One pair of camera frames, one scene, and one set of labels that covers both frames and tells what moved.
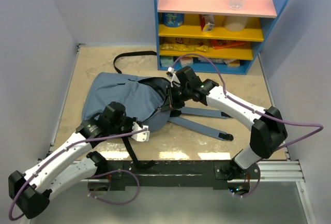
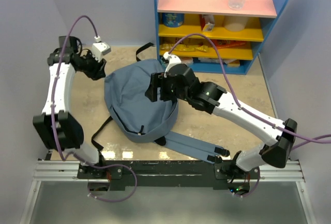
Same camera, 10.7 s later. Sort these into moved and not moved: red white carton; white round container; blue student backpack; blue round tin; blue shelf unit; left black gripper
Moved: blue student backpack; left black gripper
Not moved: white round container; blue round tin; red white carton; blue shelf unit
